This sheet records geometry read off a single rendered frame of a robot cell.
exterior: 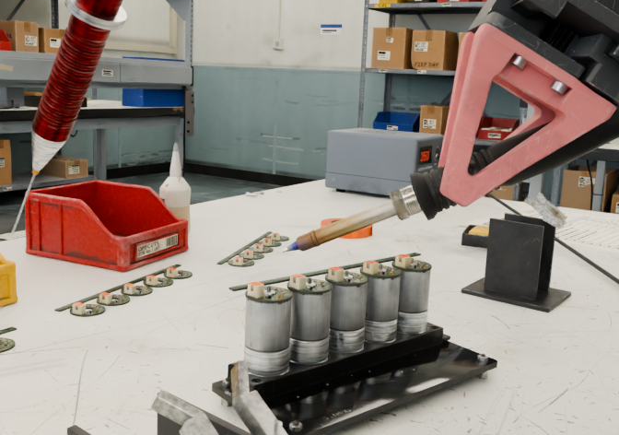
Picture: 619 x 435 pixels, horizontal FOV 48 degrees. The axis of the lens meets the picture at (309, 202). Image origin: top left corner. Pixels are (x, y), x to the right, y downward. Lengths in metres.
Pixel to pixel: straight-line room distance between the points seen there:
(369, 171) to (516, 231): 0.50
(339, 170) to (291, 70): 4.89
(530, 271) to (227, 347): 0.26
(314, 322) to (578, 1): 0.20
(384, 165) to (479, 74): 0.74
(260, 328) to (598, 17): 0.21
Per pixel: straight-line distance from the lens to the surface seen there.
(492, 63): 0.32
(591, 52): 0.32
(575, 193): 4.61
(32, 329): 0.51
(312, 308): 0.38
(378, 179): 1.06
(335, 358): 0.40
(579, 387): 0.46
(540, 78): 0.33
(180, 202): 0.77
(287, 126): 5.98
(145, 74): 3.45
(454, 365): 0.43
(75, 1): 0.20
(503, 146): 0.34
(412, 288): 0.44
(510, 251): 0.60
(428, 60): 4.93
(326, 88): 5.77
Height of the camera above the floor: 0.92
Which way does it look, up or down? 10 degrees down
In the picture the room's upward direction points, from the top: 3 degrees clockwise
